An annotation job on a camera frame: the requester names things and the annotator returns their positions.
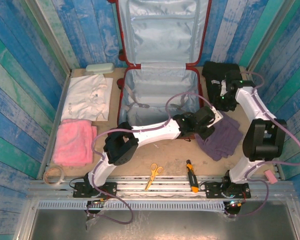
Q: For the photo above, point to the red hard-shell suitcase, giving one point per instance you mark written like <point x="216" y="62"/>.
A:
<point x="160" y="85"/>

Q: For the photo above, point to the white t-shirt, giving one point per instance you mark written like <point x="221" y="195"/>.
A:
<point x="87" y="97"/>

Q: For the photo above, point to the orange black screwdriver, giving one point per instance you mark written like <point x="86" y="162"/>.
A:
<point x="192" y="177"/>

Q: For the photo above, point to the pink rectangular block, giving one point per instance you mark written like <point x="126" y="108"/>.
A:
<point x="270" y="177"/>

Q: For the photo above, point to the small white scrap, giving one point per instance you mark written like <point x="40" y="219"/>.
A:
<point x="156" y="145"/>

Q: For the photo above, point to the small circuit board with LEDs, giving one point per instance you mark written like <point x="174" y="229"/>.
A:
<point x="236" y="204"/>
<point x="97" y="201"/>

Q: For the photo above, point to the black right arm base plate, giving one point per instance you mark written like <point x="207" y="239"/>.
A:
<point x="213" y="190"/>

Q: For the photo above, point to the aluminium frame post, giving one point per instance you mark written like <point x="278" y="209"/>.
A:
<point x="270" y="35"/>
<point x="47" y="32"/>

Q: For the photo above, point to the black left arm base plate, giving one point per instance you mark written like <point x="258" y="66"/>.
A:
<point x="110" y="190"/>

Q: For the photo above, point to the black garment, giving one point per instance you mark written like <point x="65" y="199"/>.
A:
<point x="215" y="72"/>

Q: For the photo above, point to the clear tape roll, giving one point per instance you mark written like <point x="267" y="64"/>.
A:
<point x="45" y="176"/>

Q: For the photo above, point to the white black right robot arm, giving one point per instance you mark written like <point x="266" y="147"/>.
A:
<point x="255" y="105"/>

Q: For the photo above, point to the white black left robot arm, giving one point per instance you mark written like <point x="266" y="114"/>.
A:
<point x="152" y="131"/>

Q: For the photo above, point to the purple cloth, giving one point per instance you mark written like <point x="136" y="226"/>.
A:
<point x="225" y="140"/>

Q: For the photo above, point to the aluminium mounting rail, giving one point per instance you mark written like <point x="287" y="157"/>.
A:
<point x="130" y="186"/>

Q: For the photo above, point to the pink fluffy towel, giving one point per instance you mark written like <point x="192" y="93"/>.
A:
<point x="73" y="142"/>

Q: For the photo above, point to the mint green oblong case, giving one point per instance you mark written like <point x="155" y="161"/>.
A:
<point x="100" y="68"/>

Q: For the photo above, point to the shiny steel sheet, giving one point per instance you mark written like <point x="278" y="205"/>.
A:
<point x="190" y="225"/>

